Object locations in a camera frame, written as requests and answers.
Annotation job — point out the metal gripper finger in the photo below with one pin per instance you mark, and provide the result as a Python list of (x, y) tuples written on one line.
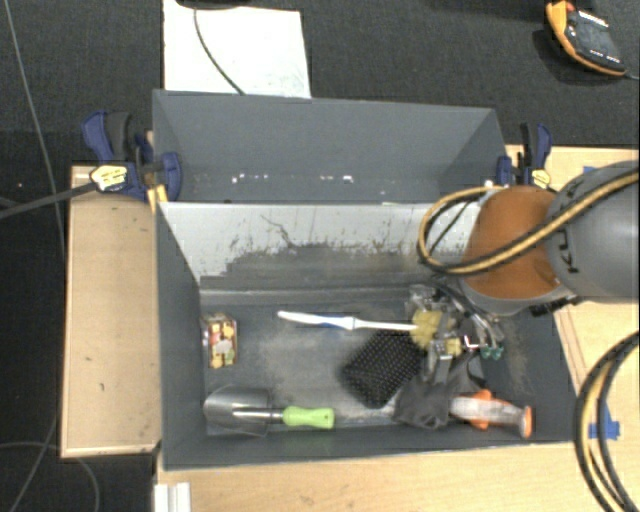
[(440, 362), (421, 299)]

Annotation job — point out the black cloth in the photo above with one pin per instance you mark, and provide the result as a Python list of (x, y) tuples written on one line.
[(427, 402)]

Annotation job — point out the grey metal bin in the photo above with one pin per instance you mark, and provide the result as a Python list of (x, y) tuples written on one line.
[(300, 145)]

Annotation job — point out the small colourful printed box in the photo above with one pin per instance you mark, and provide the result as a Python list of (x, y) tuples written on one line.
[(220, 341)]

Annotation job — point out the pale wood board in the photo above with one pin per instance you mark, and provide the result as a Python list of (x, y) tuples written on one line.
[(110, 320)]

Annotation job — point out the black cylinder on white bracket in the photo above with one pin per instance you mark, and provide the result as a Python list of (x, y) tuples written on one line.
[(550, 307)]

